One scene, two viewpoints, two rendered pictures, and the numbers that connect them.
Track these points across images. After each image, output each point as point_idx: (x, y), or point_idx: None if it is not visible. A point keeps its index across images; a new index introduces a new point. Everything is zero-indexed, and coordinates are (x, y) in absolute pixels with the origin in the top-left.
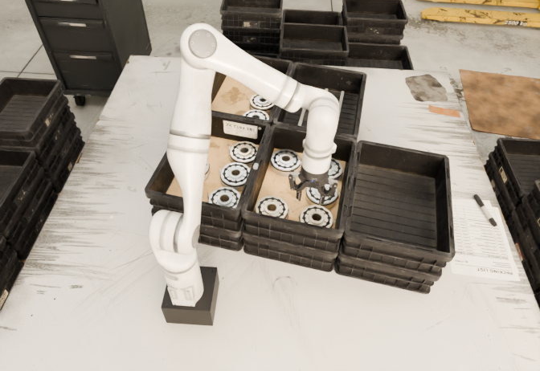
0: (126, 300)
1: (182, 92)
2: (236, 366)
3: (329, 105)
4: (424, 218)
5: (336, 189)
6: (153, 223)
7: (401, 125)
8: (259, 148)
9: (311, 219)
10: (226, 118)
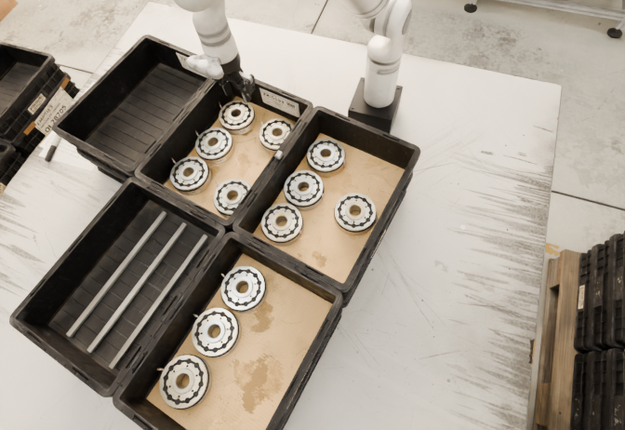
0: (435, 130)
1: None
2: (346, 70)
3: None
4: (129, 107)
5: (196, 141)
6: None
7: (27, 294)
8: (263, 185)
9: (242, 111)
10: (292, 256)
